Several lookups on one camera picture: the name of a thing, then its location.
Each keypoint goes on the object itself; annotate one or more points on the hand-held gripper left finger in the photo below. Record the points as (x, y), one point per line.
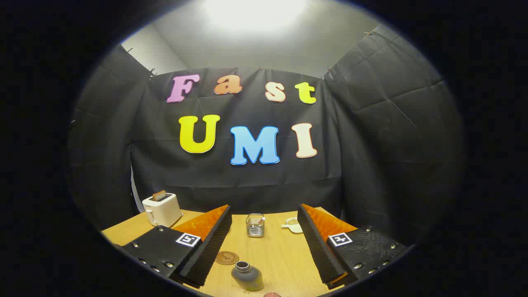
(206, 255)

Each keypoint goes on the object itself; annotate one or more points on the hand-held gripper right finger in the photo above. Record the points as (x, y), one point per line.
(324, 255)

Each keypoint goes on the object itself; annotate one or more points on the round cork coaster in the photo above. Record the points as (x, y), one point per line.
(227, 258)

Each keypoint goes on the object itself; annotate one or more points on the silver juice bottle green label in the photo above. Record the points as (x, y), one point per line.
(247, 278)

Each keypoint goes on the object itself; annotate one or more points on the white divided bean dish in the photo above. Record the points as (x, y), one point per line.
(293, 226)

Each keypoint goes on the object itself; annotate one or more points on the wooden table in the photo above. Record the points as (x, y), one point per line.
(280, 255)

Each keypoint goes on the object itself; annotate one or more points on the white toaster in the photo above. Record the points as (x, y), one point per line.
(163, 211)

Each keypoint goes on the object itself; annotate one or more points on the red white striped stick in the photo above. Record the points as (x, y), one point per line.
(260, 220)

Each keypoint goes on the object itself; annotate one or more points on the toast slice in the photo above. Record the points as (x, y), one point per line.
(159, 195)

